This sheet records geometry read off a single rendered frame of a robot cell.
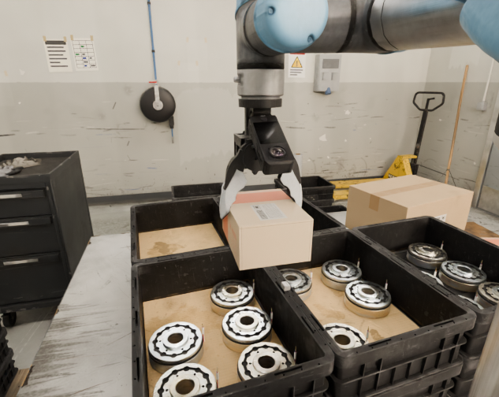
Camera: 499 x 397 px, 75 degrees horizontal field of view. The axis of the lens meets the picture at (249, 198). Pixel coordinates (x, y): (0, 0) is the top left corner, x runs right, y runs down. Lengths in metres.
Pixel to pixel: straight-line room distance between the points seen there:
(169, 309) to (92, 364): 0.23
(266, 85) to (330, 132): 3.83
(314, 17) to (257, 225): 0.28
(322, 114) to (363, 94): 0.58
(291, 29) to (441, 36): 0.15
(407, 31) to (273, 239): 0.32
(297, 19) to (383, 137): 4.38
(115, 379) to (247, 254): 0.49
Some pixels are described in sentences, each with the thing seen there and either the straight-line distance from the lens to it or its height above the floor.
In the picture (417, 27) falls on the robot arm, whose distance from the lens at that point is 0.39.
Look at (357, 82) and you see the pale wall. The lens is 4.44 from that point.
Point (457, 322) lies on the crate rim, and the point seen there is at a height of 0.93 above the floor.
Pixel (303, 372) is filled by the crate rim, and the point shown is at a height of 0.93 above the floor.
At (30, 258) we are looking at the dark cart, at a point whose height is 0.45.
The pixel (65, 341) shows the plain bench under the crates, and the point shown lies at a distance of 1.03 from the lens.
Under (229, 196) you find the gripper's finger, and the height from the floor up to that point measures 1.15.
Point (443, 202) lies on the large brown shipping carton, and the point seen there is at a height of 0.89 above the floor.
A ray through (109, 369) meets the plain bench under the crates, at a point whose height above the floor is 0.70.
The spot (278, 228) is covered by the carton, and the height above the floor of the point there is 1.12.
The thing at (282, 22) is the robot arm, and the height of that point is 1.39.
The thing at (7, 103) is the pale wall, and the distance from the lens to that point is 4.09.
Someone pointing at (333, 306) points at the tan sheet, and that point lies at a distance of 0.83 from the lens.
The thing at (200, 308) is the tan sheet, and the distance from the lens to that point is 0.81.
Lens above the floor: 1.33
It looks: 20 degrees down
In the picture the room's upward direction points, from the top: straight up
